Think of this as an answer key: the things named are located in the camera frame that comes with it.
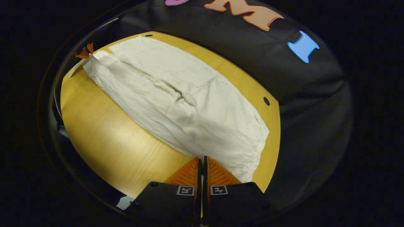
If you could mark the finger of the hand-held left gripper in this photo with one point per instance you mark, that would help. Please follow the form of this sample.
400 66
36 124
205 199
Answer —
90 47
83 55

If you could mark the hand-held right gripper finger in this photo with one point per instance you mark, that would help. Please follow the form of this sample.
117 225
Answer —
205 189
199 189

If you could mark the white jeans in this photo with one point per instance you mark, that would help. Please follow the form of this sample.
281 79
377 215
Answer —
189 110

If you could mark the pale blurred object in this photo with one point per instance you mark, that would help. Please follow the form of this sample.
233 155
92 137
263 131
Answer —
125 202

